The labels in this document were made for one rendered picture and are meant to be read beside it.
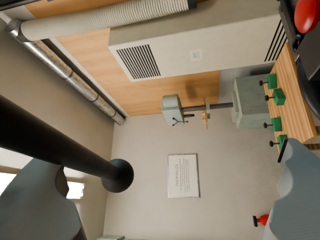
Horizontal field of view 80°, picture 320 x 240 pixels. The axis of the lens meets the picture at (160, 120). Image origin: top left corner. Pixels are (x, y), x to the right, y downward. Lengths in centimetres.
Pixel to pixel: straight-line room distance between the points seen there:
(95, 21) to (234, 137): 242
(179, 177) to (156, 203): 50
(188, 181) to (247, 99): 146
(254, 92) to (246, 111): 25
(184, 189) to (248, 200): 87
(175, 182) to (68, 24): 237
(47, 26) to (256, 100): 206
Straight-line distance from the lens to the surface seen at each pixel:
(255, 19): 160
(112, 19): 166
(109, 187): 21
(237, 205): 303
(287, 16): 28
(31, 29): 201
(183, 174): 303
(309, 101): 36
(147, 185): 315
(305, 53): 23
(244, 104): 225
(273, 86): 174
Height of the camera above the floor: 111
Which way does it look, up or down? 13 degrees up
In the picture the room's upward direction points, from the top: 95 degrees counter-clockwise
